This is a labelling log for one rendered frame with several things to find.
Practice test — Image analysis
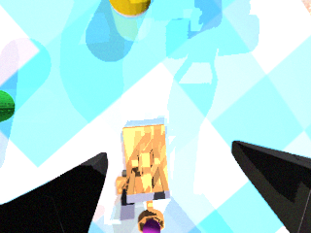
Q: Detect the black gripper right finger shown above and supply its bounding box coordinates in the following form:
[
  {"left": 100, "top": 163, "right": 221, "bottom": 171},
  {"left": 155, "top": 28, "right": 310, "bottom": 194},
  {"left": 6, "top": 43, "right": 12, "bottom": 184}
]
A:
[{"left": 231, "top": 141, "right": 311, "bottom": 233}]

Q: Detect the green open cup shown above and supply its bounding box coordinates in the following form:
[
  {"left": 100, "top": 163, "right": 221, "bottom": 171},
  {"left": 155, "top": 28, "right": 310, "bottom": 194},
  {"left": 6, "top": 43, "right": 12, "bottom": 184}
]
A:
[{"left": 0, "top": 90, "right": 16, "bottom": 122}]

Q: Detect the yellow cup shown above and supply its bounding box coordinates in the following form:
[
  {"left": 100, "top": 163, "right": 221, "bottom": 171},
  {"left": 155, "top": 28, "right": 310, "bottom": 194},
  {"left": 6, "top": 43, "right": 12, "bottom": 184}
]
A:
[{"left": 109, "top": 0, "right": 151, "bottom": 17}]

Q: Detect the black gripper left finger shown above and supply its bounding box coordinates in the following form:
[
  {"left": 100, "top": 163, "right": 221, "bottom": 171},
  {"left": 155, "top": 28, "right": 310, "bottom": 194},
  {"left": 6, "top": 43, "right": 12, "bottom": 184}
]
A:
[{"left": 0, "top": 152, "right": 109, "bottom": 233}]

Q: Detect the purple ball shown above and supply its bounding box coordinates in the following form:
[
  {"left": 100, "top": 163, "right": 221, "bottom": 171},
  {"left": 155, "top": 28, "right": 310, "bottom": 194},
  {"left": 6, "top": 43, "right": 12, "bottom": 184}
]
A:
[{"left": 143, "top": 218, "right": 161, "bottom": 233}]

